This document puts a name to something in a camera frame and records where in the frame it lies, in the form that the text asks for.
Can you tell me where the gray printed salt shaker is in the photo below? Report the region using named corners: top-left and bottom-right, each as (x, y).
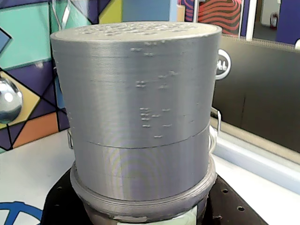
top-left (50, 21), bottom-right (223, 224)

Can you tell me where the steel ladle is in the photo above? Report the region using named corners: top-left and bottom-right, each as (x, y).
top-left (0, 77), bottom-right (24, 124)

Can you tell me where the black Dell monitor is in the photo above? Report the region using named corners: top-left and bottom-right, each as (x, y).
top-left (211, 35), bottom-right (300, 153)

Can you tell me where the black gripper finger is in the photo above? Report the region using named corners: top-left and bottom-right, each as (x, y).
top-left (198, 174), bottom-right (269, 225)
top-left (41, 170), bottom-right (93, 225)

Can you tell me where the steel pot with lid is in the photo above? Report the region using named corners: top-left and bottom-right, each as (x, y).
top-left (67, 110), bottom-right (222, 156)

